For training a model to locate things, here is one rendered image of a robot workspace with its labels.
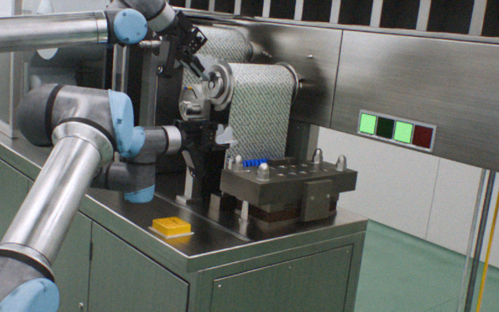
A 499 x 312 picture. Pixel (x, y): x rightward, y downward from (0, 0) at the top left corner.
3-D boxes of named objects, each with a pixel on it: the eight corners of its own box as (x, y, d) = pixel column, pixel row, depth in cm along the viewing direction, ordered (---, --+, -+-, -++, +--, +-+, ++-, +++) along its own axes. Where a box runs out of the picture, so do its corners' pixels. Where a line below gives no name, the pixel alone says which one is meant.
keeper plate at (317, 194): (299, 220, 165) (303, 181, 163) (322, 215, 172) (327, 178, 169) (305, 222, 163) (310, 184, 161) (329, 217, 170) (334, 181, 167)
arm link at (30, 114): (-18, 122, 109) (71, 195, 155) (38, 129, 108) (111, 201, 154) (0, 67, 113) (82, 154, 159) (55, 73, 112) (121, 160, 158)
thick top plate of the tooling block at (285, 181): (219, 189, 164) (221, 168, 163) (316, 177, 191) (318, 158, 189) (257, 206, 153) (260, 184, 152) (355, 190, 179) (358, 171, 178)
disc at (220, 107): (199, 104, 175) (204, 54, 172) (200, 104, 176) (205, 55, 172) (229, 115, 165) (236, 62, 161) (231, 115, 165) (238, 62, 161)
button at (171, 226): (151, 228, 149) (152, 219, 149) (174, 224, 154) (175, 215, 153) (167, 237, 144) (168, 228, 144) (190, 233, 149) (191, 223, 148)
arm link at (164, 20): (153, 22, 148) (137, 20, 154) (164, 34, 151) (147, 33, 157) (171, 0, 150) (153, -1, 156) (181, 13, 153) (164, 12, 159)
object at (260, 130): (223, 168, 169) (230, 104, 165) (282, 162, 185) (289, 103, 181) (225, 168, 169) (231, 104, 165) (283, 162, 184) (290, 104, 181)
